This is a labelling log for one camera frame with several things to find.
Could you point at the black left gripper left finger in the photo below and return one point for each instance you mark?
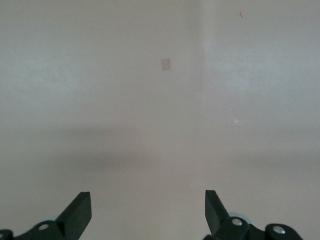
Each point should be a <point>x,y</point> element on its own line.
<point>72,220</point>

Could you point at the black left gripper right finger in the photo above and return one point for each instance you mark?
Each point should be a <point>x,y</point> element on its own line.
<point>217,220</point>

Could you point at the brown tape square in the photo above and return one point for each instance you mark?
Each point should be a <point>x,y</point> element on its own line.
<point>165,64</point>

